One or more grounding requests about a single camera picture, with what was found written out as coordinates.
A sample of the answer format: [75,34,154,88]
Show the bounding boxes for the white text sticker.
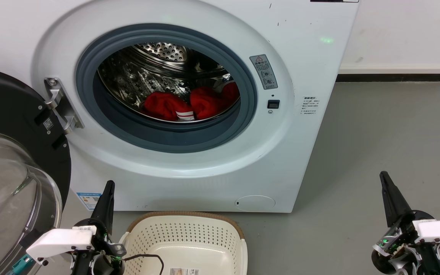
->
[301,96,321,116]

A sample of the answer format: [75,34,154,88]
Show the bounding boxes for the black glass washer door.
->
[0,66,71,275]

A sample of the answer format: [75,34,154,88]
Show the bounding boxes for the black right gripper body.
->
[372,222,440,275]

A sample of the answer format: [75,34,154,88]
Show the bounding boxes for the white front-load washing machine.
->
[0,0,360,213]

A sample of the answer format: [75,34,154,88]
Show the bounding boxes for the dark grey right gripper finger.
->
[380,171,414,229]

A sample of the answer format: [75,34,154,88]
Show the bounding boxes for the grey warning label sticker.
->
[249,54,278,90]

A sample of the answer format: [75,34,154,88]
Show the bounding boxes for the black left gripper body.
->
[71,218,126,275]

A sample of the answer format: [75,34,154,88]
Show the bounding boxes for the black baseboard strip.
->
[336,73,440,83]

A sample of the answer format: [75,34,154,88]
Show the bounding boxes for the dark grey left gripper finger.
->
[90,180,115,234]

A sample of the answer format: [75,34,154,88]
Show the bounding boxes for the white wall baseboard ledge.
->
[338,63,440,74]

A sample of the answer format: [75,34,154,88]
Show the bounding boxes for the blue energy label sticker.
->
[77,192,102,210]

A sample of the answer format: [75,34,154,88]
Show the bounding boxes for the cream plastic laundry basket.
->
[119,211,248,275]

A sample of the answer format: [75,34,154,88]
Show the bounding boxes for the perforated steel drum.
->
[98,42,240,123]

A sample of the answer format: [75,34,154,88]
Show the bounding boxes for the metal door hinge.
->
[44,77,84,134]

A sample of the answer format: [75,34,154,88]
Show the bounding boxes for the red garment with white trim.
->
[144,82,240,122]

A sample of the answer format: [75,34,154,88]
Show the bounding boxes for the grey rubber door gasket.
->
[76,24,258,153]

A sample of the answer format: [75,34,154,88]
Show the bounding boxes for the round white filter cover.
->
[235,195,276,212]

